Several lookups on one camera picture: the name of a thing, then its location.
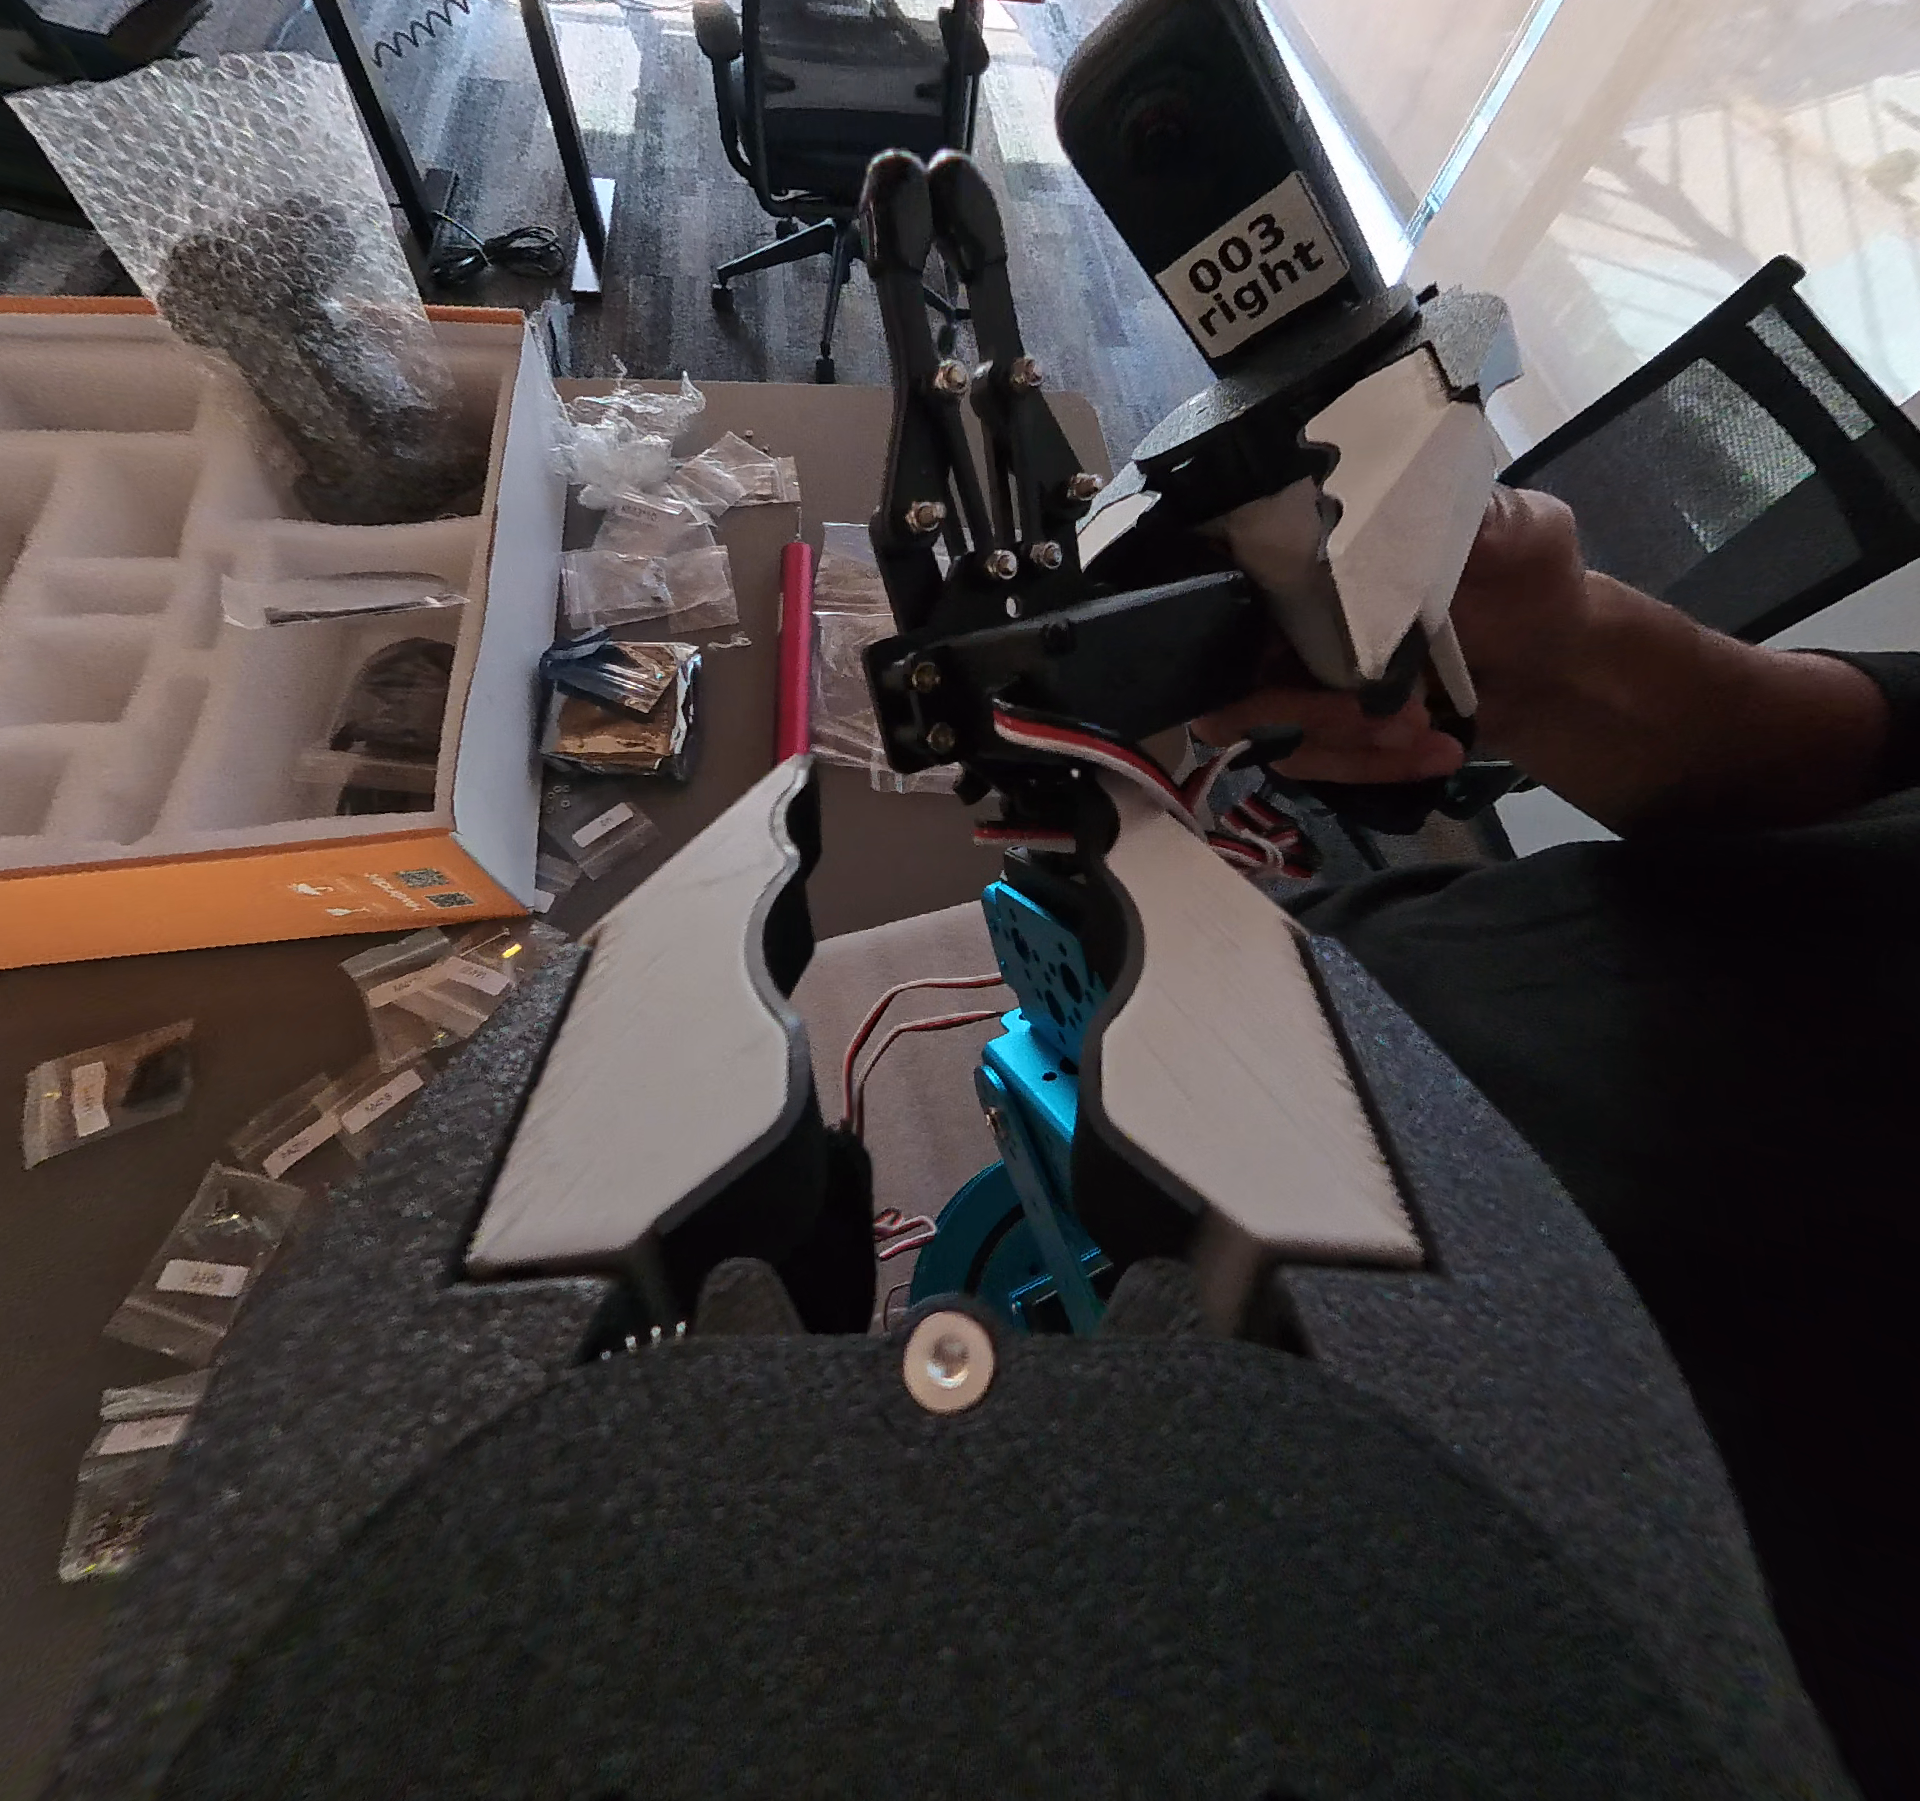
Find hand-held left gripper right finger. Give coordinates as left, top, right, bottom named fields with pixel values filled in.
left=1080, top=797, right=1429, bottom=1271

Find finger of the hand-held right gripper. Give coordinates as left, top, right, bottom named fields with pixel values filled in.
left=1075, top=461, right=1229, bottom=561
left=1300, top=341, right=1505, bottom=689

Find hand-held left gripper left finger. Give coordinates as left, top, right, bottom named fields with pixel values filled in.
left=461, top=755, right=827, bottom=1285

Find blue black toy robot arm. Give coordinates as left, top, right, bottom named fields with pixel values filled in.
left=811, top=148, right=1327, bottom=1345

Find person's right forearm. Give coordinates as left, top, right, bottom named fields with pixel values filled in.
left=1590, top=563, right=1903, bottom=844

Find dark grey desk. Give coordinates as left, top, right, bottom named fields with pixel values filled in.
left=0, top=375, right=1119, bottom=1592

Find person's right hand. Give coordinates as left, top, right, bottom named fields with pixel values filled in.
left=1205, top=484, right=1631, bottom=785

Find black mesh office chair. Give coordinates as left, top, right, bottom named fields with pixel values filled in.
left=1496, top=256, right=1920, bottom=645

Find red screwdriver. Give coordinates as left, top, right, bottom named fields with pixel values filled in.
left=771, top=508, right=822, bottom=771

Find blue gold foil packet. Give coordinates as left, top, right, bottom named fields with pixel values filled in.
left=536, top=635, right=708, bottom=785

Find large office window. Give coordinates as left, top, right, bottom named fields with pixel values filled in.
left=1192, top=0, right=1920, bottom=415

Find group of clear screw bags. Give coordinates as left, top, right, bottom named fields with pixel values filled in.
left=58, top=392, right=970, bottom=1584

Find bagged black round parts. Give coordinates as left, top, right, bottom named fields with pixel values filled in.
left=318, top=635, right=459, bottom=817

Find orange white kit box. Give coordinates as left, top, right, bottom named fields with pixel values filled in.
left=0, top=297, right=568, bottom=973

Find clear bag with black part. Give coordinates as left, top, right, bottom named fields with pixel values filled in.
left=20, top=1017, right=199, bottom=1174

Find crumpled clear plastic bag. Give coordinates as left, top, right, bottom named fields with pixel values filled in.
left=547, top=380, right=710, bottom=501

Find clear bag with black tool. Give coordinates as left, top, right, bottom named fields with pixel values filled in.
left=221, top=567, right=470, bottom=630

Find bubble wrap bag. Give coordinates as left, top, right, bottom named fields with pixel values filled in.
left=3, top=50, right=495, bottom=524

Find black power cable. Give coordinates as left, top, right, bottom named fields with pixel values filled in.
left=430, top=223, right=571, bottom=289

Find coiled cable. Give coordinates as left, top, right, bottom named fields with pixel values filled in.
left=366, top=0, right=495, bottom=75

